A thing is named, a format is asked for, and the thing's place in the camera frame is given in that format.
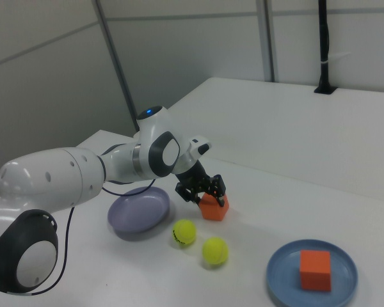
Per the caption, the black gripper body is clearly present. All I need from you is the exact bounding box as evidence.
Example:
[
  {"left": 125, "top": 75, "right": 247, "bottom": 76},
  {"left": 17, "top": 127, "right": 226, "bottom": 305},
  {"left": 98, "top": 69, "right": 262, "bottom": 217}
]
[{"left": 173, "top": 159, "right": 216, "bottom": 196}]

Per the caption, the orange foam cube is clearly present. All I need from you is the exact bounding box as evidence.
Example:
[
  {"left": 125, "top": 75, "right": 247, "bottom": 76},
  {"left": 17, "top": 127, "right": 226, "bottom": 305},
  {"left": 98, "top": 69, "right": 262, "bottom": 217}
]
[
  {"left": 299, "top": 249, "right": 333, "bottom": 292},
  {"left": 198, "top": 191, "right": 230, "bottom": 222}
]

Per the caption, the yellow-green tennis ball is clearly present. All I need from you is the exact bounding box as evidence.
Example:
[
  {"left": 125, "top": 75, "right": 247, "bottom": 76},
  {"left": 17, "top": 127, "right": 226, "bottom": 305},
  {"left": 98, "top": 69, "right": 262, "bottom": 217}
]
[
  {"left": 201, "top": 236, "right": 229, "bottom": 265},
  {"left": 172, "top": 219, "right": 198, "bottom": 248}
]

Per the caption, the purple plastic plate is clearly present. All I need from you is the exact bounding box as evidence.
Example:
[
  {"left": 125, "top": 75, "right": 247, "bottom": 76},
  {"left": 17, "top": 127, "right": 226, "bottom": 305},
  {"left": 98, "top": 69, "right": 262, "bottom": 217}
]
[{"left": 107, "top": 187, "right": 171, "bottom": 233}]

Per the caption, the blue plastic plate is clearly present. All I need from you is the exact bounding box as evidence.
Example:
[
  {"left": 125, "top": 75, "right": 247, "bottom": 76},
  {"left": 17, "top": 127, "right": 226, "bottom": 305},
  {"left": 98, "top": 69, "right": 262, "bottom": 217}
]
[{"left": 266, "top": 239, "right": 359, "bottom": 307}]

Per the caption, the black pole with clamp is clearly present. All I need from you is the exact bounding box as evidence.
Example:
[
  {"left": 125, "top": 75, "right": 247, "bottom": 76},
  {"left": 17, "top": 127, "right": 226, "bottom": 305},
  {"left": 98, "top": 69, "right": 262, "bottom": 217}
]
[{"left": 313, "top": 0, "right": 337, "bottom": 95}]

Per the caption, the grey partition post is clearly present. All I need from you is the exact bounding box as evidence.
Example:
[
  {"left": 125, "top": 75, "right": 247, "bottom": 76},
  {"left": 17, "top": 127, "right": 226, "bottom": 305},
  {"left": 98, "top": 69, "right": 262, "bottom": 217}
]
[
  {"left": 94, "top": 0, "right": 142, "bottom": 130},
  {"left": 262, "top": 0, "right": 275, "bottom": 83}
]

